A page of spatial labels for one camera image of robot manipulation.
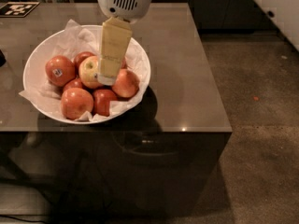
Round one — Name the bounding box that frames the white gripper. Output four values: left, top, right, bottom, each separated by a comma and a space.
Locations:
97, 0, 152, 86

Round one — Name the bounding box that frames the yellowish apple with sticker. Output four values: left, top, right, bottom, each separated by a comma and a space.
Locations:
78, 56, 103, 89

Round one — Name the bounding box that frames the red apple back right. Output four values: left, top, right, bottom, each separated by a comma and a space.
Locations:
121, 57, 127, 69

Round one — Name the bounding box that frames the red apple back left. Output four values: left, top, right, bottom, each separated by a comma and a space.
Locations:
73, 51, 93, 69

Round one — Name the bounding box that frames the dark red apple front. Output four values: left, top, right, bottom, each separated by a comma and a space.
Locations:
93, 89, 118, 117

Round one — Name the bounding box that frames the small red apple middle left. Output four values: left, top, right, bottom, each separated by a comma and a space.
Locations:
63, 77, 83, 91

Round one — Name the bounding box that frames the white bowl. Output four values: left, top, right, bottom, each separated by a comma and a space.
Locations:
22, 24, 152, 125

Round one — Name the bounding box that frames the red apple with sticker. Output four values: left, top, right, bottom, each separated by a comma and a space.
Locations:
45, 55, 77, 87

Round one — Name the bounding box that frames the red apple front left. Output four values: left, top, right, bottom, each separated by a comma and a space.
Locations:
61, 88, 93, 120

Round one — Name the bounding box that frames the white paper liner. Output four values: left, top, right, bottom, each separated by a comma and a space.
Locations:
18, 19, 150, 123

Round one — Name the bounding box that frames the black white fiducial marker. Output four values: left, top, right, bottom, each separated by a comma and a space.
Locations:
0, 2, 39, 18

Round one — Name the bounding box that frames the dark object at left edge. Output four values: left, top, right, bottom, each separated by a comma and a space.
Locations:
0, 50, 6, 67

